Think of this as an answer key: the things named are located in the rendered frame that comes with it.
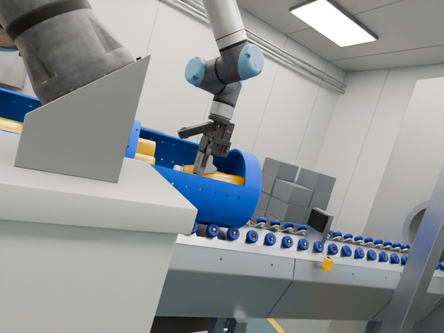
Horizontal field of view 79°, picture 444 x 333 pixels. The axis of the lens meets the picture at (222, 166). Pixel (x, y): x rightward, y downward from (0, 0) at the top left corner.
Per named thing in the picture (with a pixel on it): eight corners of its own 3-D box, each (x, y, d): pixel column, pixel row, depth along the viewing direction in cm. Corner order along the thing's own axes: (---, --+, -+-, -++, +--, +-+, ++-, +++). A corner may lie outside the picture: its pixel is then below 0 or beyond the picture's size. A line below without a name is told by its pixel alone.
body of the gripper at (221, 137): (226, 160, 86) (238, 123, 84) (201, 153, 82) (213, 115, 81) (219, 156, 93) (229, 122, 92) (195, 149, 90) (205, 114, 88)
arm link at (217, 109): (216, 100, 81) (208, 101, 88) (211, 115, 81) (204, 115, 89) (238, 108, 84) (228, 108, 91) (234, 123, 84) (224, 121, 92)
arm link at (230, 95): (215, 64, 84) (233, 74, 90) (205, 98, 85) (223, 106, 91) (232, 65, 79) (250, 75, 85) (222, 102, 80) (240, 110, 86)
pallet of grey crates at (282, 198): (312, 252, 415) (337, 178, 403) (273, 249, 375) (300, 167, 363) (265, 221, 518) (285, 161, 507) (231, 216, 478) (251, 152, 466)
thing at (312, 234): (322, 250, 113) (334, 216, 111) (314, 250, 111) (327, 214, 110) (307, 240, 122) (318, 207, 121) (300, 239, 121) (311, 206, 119)
